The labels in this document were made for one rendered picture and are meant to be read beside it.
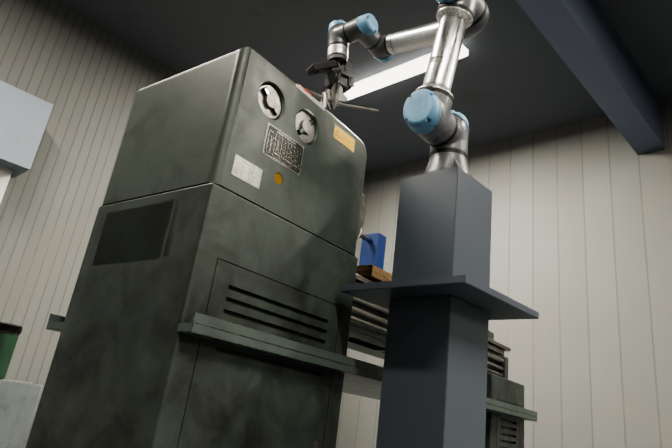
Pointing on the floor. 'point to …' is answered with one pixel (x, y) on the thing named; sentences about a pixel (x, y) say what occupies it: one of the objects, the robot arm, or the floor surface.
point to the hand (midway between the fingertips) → (331, 105)
